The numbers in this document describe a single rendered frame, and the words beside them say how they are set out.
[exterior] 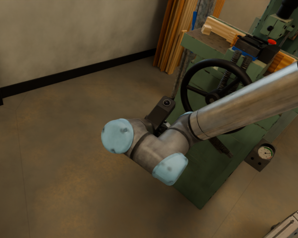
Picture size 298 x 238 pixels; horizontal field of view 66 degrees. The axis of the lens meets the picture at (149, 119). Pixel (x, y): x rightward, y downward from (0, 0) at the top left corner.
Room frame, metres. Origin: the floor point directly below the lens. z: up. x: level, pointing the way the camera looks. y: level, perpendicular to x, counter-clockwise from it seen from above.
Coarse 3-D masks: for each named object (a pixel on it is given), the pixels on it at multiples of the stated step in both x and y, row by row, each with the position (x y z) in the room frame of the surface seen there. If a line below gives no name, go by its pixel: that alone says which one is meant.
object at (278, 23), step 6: (270, 18) 1.00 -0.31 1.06; (276, 18) 0.99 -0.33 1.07; (282, 18) 1.02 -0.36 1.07; (264, 24) 1.00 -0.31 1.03; (270, 24) 1.00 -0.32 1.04; (276, 24) 0.99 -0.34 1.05; (282, 24) 0.98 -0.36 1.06; (288, 24) 1.02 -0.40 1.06; (264, 30) 1.00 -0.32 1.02; (276, 30) 0.98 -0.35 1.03; (282, 30) 0.98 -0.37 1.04; (270, 36) 0.98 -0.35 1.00; (276, 36) 0.97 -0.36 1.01
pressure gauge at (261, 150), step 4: (264, 144) 0.73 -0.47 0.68; (268, 144) 0.73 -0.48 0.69; (260, 148) 0.72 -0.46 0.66; (264, 148) 0.72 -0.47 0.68; (268, 148) 0.71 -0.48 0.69; (272, 148) 0.72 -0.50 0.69; (260, 152) 0.72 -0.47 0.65; (264, 152) 0.71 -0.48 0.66; (268, 152) 0.71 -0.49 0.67; (272, 152) 0.70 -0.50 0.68; (260, 156) 0.71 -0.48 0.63; (264, 156) 0.71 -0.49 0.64; (268, 156) 0.70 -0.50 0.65; (272, 156) 0.70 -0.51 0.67
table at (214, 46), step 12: (192, 36) 1.00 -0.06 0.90; (204, 36) 1.05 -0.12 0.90; (216, 36) 1.11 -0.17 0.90; (192, 48) 0.99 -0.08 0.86; (204, 48) 0.97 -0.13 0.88; (216, 48) 0.96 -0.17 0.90; (228, 48) 1.01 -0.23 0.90; (216, 72) 0.83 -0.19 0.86; (228, 84) 0.80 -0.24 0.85; (240, 84) 0.78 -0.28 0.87
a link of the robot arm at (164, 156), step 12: (168, 132) 0.40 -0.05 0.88; (144, 144) 0.34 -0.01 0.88; (156, 144) 0.34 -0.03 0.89; (168, 144) 0.35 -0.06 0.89; (180, 144) 0.37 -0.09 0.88; (132, 156) 0.32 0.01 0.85; (144, 156) 0.32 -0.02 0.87; (156, 156) 0.32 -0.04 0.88; (168, 156) 0.32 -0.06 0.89; (180, 156) 0.33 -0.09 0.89; (144, 168) 0.31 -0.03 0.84; (156, 168) 0.30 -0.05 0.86; (168, 168) 0.30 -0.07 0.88; (180, 168) 0.31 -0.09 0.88; (168, 180) 0.29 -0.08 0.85
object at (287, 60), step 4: (280, 52) 0.93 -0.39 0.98; (284, 56) 0.92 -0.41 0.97; (288, 56) 0.92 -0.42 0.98; (284, 60) 0.91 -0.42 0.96; (288, 60) 0.91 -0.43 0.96; (292, 60) 0.90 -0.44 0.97; (280, 64) 0.92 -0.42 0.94; (284, 64) 0.91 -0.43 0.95; (288, 64) 0.90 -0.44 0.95; (276, 68) 0.92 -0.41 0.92; (280, 68) 0.91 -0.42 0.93
